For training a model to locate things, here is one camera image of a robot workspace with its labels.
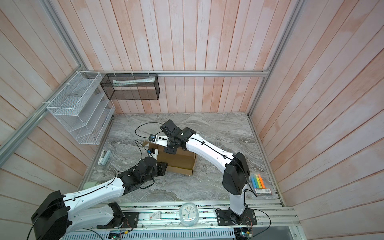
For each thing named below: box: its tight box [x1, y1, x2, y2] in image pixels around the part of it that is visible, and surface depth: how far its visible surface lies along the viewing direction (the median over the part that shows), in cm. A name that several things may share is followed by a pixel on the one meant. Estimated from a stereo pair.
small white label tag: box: [149, 211, 161, 220], surface depth 76 cm
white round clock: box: [179, 202, 200, 227], surface depth 74 cm
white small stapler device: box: [98, 150, 112, 166], surface depth 95 cm
